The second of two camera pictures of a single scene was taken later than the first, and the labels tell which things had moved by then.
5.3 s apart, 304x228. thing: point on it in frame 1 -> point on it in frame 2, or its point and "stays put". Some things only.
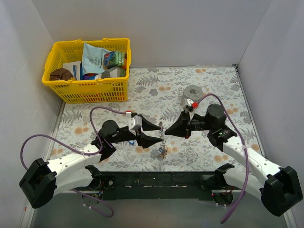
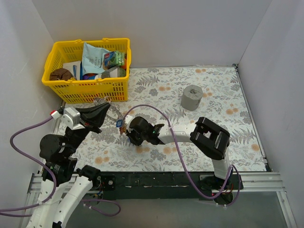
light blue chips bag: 92,57 stays put
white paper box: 74,67 stays put
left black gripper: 138,132 -> 87,121
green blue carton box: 114,58 stays put
